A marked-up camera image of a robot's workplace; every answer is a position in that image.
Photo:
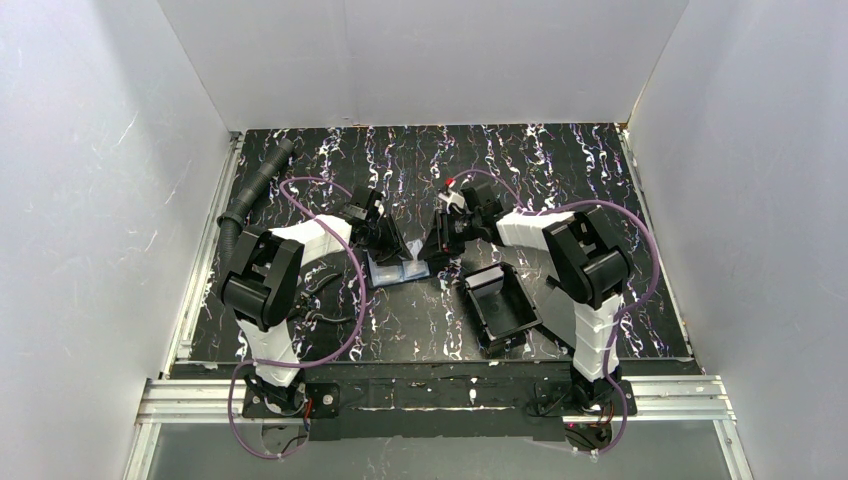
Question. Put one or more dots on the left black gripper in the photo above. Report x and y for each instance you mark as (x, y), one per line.
(385, 234)

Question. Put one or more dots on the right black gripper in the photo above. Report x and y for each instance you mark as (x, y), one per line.
(448, 232)

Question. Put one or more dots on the white credit card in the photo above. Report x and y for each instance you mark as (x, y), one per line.
(415, 248)

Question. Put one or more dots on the black plastic tray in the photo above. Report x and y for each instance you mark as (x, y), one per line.
(500, 319)

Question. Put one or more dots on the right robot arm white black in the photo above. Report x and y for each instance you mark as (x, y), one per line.
(591, 268)

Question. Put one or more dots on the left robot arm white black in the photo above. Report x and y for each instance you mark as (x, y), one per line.
(260, 270)

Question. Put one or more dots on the black pliers tool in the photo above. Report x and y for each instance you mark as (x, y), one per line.
(308, 304)

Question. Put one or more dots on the black tray lid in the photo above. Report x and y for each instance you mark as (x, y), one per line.
(555, 315)

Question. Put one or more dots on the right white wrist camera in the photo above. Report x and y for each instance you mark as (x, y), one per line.
(452, 200)

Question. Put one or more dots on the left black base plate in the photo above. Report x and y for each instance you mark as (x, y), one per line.
(291, 401)

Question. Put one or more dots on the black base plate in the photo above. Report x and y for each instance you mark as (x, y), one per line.
(560, 398)
(291, 401)

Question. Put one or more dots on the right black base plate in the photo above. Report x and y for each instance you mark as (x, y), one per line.
(560, 398)

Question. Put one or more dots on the aluminium frame rail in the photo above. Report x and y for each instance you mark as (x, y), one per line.
(439, 427)

